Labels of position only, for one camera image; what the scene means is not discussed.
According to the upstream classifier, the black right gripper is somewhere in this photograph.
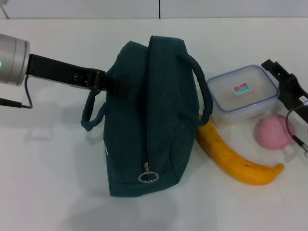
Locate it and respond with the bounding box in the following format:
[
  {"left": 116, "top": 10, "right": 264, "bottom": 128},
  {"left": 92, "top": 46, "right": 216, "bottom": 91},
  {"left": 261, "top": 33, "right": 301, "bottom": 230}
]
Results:
[{"left": 261, "top": 59, "right": 308, "bottom": 113}]

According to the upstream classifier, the yellow banana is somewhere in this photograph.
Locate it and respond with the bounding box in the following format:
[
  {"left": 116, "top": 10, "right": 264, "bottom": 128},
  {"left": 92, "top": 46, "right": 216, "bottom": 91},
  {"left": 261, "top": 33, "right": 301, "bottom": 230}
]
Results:
[{"left": 196, "top": 113, "right": 285, "bottom": 186}]

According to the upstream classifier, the dark right arm cable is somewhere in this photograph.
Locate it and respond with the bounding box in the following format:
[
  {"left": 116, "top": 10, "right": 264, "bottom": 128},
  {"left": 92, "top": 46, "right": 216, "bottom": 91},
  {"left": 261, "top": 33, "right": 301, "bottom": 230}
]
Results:
[{"left": 285, "top": 105, "right": 308, "bottom": 154}]

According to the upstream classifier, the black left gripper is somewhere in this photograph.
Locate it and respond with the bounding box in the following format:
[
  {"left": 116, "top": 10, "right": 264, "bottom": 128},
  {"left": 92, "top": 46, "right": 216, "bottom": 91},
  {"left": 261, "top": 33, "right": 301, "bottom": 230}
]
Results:
[{"left": 25, "top": 54, "right": 129, "bottom": 98}]

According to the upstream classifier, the dark arm cable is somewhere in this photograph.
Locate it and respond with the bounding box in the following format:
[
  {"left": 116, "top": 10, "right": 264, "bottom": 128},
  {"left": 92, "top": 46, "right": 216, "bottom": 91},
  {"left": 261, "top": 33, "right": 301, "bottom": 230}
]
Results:
[
  {"left": 285, "top": 105, "right": 308, "bottom": 154},
  {"left": 0, "top": 76, "right": 33, "bottom": 109}
]

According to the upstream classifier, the clear plastic food container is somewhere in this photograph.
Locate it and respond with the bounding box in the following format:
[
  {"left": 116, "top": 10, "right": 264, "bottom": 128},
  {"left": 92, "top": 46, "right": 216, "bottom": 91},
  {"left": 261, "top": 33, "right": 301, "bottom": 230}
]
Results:
[{"left": 206, "top": 64, "right": 280, "bottom": 128}]

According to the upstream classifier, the pink peach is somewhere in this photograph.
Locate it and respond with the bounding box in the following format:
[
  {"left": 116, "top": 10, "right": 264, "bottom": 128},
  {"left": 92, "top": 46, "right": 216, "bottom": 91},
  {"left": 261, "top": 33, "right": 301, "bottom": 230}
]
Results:
[{"left": 255, "top": 114, "right": 296, "bottom": 151}]

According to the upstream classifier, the dark left arm cable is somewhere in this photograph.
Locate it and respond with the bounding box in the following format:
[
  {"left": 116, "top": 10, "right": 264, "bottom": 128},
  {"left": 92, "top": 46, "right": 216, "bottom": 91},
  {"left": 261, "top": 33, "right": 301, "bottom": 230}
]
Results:
[{"left": 0, "top": 76, "right": 33, "bottom": 109}]

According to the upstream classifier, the dark teal insulated lunch bag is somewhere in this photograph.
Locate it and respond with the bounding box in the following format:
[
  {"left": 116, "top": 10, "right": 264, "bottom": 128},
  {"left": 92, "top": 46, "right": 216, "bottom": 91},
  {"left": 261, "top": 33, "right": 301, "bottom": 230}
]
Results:
[{"left": 80, "top": 35, "right": 214, "bottom": 198}]

